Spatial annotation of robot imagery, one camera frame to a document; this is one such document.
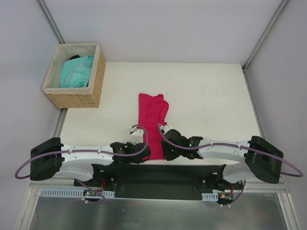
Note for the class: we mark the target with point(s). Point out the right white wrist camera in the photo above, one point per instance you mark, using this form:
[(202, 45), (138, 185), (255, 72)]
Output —
[(164, 129)]

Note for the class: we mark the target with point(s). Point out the front aluminium rail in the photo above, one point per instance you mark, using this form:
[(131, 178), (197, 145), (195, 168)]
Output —
[(263, 185)]

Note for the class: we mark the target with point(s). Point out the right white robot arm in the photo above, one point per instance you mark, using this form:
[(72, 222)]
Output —
[(255, 158)]

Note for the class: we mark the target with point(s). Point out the left white cable duct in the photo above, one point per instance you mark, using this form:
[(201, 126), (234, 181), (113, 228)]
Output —
[(68, 193)]

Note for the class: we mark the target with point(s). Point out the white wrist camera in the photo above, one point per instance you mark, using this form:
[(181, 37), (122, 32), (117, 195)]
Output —
[(164, 129), (135, 131)]

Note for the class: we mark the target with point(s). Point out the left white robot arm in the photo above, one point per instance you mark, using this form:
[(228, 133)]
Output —
[(78, 162)]

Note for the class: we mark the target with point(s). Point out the right aluminium frame post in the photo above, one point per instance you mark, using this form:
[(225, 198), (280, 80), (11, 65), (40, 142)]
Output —
[(264, 35)]

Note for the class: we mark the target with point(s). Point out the left aluminium frame post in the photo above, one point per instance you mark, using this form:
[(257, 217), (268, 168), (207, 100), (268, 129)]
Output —
[(50, 20)]

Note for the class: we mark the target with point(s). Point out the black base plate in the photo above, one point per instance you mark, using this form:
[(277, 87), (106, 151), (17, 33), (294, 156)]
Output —
[(146, 172)]

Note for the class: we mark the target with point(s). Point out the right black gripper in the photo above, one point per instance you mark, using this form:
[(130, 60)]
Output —
[(166, 148)]

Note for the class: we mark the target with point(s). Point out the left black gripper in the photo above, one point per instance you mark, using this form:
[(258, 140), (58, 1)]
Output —
[(143, 153)]

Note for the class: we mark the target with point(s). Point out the black garment in basket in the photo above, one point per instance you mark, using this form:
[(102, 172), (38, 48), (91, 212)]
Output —
[(74, 57)]

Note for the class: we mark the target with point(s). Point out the pink t shirt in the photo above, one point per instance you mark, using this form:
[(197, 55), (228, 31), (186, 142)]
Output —
[(152, 111)]

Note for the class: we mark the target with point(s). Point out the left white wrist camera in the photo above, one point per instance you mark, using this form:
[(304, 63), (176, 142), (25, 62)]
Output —
[(135, 131)]

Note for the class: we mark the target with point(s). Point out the right white cable duct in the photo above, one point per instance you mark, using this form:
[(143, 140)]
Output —
[(211, 197)]

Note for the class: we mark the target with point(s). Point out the aluminium frame post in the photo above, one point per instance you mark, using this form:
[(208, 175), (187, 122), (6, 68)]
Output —
[(50, 20), (264, 35)]

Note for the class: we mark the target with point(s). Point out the wicker basket with liner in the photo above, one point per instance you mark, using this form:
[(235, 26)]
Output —
[(85, 97)]

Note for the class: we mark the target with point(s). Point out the teal t shirt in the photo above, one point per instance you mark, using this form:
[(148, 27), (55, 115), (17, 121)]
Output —
[(76, 73)]

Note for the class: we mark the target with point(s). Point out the white cable duct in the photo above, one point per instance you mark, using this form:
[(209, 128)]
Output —
[(68, 193), (211, 197)]

